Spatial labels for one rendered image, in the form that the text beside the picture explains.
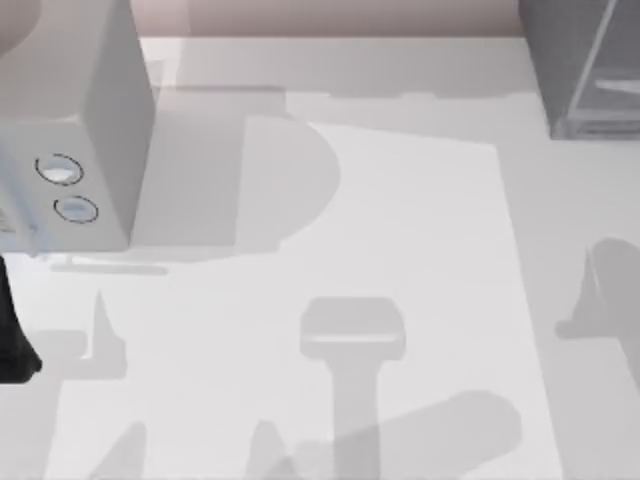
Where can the round microwave knob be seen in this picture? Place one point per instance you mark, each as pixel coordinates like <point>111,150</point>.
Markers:
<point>75,209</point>
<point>59,170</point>

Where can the pale microwave oven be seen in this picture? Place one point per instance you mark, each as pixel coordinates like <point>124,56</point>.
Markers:
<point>100,100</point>

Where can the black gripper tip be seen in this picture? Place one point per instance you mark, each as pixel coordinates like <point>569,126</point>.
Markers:
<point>12,345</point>

